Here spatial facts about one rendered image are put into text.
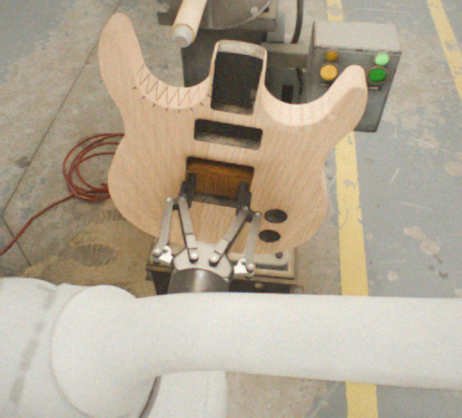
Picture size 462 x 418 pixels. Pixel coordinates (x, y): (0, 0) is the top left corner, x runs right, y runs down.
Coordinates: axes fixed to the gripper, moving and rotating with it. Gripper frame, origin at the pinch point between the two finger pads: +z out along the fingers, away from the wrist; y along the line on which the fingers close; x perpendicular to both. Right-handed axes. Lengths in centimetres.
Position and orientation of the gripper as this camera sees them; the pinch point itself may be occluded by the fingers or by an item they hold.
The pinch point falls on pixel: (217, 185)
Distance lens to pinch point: 68.6
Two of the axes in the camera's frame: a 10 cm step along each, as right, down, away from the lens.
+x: 1.2, -6.4, -7.6
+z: 1.1, -7.5, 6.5
